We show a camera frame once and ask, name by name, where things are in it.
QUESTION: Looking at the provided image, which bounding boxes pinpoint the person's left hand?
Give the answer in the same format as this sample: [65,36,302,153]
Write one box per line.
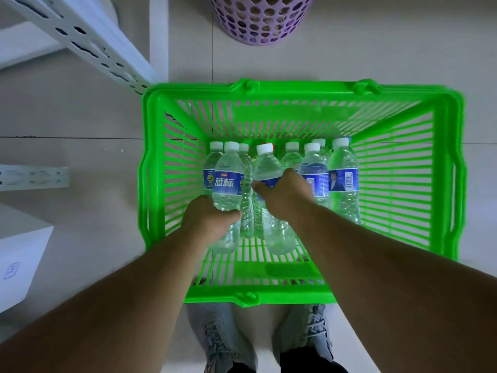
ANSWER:
[182,194,242,246]

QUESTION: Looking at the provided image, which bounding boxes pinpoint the person's right hand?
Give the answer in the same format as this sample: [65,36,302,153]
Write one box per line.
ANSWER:
[251,169,317,223]

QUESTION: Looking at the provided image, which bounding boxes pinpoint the clear blue-label water bottle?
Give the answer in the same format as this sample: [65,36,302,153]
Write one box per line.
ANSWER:
[212,141,245,255]
[252,143,298,256]

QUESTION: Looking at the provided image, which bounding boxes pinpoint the person's left forearm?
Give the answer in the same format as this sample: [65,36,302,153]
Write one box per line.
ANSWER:
[0,228,212,373]

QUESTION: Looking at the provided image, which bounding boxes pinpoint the person's right forearm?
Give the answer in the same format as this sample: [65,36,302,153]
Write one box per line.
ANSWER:
[285,203,497,373]

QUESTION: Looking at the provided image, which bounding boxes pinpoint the row of plastic water bottles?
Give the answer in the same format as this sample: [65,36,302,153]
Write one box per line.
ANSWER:
[203,138,362,239]

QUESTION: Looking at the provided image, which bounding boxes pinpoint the person's grey left shoe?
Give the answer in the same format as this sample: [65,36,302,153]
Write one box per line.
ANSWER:
[186,302,259,373]

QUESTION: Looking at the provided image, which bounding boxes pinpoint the person's grey shoe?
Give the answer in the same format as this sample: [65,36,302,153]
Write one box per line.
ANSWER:
[186,302,259,373]
[271,304,335,364]

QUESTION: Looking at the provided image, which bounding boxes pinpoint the person's grey right shoe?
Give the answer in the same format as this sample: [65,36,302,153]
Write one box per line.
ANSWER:
[271,304,335,364]

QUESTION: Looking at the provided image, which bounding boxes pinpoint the green plastic shopping basket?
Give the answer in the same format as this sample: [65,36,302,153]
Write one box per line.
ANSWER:
[138,78,466,308]

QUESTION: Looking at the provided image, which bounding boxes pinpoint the person's black trousers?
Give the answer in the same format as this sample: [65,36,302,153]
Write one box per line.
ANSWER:
[228,347,349,373]

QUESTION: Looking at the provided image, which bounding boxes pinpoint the purple perforated plastic basket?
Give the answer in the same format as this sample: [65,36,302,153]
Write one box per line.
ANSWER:
[210,0,314,46]

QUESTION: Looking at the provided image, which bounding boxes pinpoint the white perforated metal shelf beam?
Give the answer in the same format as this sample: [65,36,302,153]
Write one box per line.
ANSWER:
[0,164,70,192]

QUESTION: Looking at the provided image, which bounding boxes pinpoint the white cardboard box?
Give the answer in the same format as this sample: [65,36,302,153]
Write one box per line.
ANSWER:
[0,203,54,314]

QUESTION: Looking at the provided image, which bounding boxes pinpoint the white perforated metal shelf upright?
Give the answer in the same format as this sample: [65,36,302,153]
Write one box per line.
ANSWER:
[3,0,162,96]

